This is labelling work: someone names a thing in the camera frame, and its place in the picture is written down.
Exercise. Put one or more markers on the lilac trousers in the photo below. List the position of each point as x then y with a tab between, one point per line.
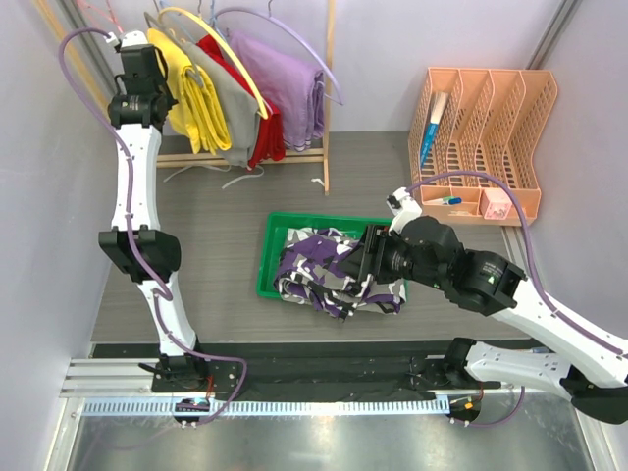
296	88

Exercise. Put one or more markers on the grey trousers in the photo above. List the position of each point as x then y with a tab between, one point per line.
239	107

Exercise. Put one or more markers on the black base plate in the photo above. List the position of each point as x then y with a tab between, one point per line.
354	371

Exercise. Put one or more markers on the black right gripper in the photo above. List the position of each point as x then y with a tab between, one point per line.
369	256

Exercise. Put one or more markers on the lilac hanger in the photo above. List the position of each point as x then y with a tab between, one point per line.
303	29

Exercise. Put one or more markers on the blue white booklet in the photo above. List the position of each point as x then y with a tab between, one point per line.
436	110

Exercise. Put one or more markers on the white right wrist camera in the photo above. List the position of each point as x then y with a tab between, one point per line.
404	209

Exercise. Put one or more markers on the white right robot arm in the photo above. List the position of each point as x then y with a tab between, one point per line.
585	364

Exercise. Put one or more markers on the peach plastic file organizer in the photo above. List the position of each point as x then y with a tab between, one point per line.
487	137

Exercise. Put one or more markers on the pink sticky note block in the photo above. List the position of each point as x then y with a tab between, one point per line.
495	204

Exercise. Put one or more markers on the yellow hanger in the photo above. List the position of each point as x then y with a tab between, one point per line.
226	55

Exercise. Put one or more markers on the blue capped marker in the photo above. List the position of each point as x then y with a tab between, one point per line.
451	200

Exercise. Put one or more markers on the pink wire hanger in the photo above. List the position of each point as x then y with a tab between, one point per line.
100	14

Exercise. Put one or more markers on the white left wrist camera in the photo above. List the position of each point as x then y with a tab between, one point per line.
128	39

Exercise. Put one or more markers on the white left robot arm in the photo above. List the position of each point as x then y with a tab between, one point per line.
135	243

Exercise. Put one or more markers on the wooden clothes rack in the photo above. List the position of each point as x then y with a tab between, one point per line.
57	14

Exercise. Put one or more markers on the white slotted cable duct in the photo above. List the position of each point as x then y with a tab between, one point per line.
194	407

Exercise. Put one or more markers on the yellow trousers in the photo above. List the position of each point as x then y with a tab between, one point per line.
198	113

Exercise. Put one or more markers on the purple camouflage trousers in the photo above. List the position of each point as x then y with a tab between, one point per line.
308	274

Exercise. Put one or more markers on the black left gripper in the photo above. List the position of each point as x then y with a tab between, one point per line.
166	91

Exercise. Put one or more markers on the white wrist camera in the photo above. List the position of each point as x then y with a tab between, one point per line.
404	209
128	39

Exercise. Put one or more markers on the red trousers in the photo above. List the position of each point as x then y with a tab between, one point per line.
270	142

